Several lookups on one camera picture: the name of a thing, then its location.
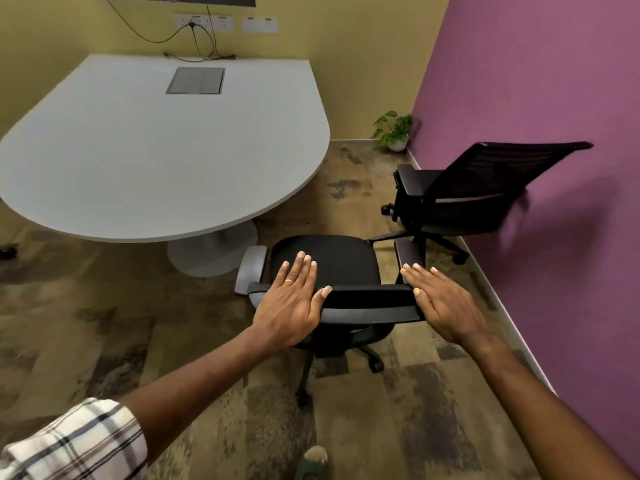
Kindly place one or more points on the person's right hand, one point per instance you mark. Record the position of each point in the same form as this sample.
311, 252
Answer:
447, 307

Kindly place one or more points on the person's left hand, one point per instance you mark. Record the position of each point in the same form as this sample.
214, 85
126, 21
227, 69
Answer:
290, 314

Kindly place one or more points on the person's left little finger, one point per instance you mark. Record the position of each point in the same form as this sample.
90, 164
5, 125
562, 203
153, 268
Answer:
282, 277

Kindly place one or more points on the person's left middle finger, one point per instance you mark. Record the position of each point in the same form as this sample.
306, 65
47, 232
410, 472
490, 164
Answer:
304, 274

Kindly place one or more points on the person's left thumb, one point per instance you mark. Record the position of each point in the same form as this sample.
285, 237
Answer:
321, 297

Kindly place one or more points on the person's right thumb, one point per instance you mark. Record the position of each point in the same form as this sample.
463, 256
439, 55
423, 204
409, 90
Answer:
418, 293

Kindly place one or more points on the person's right middle finger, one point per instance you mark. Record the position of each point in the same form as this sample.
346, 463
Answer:
425, 275

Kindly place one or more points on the black office chair grey armrests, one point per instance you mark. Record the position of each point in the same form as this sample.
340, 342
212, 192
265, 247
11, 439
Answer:
340, 259

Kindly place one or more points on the person's left forearm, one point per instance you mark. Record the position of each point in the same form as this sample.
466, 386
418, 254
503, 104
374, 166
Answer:
195, 384

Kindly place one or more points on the person's right forearm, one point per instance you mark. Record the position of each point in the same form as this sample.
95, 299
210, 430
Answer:
545, 409

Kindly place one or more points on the black mesh-back office chair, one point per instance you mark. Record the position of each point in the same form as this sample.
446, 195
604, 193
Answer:
475, 189

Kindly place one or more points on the white plant pot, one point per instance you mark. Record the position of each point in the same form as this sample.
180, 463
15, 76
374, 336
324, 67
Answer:
398, 144

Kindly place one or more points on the green leafy plant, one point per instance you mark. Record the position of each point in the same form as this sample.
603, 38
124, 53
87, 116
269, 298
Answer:
395, 125

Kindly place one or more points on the person's green shoe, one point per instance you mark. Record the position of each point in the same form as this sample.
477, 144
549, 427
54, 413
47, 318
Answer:
312, 462

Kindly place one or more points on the white plaid shirt sleeve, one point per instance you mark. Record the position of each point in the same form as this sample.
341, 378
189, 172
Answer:
80, 444

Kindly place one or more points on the black chair caster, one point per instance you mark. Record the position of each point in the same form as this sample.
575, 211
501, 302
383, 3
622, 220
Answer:
7, 252

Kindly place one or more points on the white table pedestal base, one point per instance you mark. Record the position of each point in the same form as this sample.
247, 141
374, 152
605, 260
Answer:
212, 252

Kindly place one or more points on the white wall switch plate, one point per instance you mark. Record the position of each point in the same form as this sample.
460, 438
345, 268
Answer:
260, 24

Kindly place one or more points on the white wall socket panel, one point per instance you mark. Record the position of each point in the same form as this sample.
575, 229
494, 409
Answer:
222, 23

